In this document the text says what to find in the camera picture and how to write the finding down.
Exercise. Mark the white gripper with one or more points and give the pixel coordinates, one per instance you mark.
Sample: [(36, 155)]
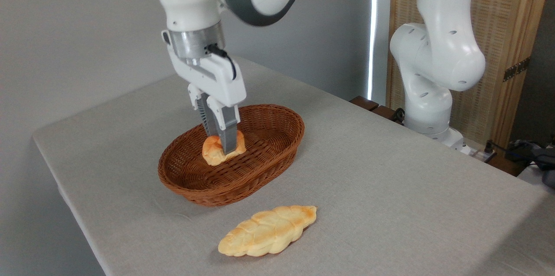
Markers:
[(214, 78)]

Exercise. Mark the round orange knotted bread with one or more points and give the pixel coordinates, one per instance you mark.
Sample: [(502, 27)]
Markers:
[(211, 152)]

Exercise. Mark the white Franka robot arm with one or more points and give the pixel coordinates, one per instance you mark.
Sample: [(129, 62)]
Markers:
[(438, 50)]

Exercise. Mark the long braided pale bread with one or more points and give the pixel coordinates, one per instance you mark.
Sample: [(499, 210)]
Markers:
[(266, 230)]

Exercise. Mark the brown oval wicker basket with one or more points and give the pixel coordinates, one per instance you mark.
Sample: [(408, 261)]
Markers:
[(269, 154)]

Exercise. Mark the grey tablecloth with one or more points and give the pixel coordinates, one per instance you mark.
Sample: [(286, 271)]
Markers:
[(390, 189)]

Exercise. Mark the white power strip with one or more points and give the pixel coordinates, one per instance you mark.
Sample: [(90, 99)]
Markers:
[(477, 154)]

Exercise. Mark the dark metal screen hinge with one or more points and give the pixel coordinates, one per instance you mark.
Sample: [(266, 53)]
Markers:
[(516, 69)]

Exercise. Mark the rattan wooden folding screen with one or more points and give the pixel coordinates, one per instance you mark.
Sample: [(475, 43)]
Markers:
[(503, 7)]

